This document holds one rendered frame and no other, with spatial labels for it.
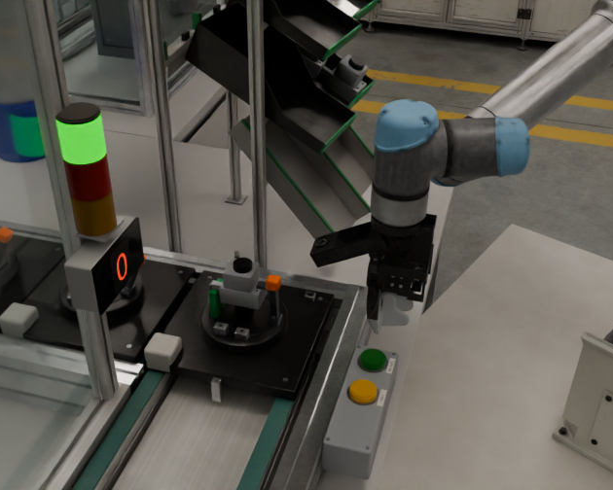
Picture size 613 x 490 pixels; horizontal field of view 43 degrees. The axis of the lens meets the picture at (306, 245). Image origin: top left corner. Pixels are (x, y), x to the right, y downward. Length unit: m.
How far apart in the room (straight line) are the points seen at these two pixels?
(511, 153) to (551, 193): 2.66
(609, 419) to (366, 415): 0.35
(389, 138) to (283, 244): 0.72
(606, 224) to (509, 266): 1.91
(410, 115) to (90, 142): 0.38
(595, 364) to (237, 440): 0.52
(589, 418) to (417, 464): 0.26
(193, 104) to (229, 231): 0.66
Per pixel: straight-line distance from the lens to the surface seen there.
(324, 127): 1.35
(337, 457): 1.13
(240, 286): 1.20
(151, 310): 1.32
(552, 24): 5.23
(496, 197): 3.57
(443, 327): 1.46
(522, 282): 1.61
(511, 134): 1.01
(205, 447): 1.17
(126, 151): 2.03
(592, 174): 3.89
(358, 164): 1.61
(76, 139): 0.92
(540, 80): 1.18
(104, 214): 0.97
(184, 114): 2.20
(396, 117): 0.96
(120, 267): 1.02
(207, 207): 1.77
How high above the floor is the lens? 1.80
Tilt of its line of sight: 35 degrees down
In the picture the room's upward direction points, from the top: 1 degrees clockwise
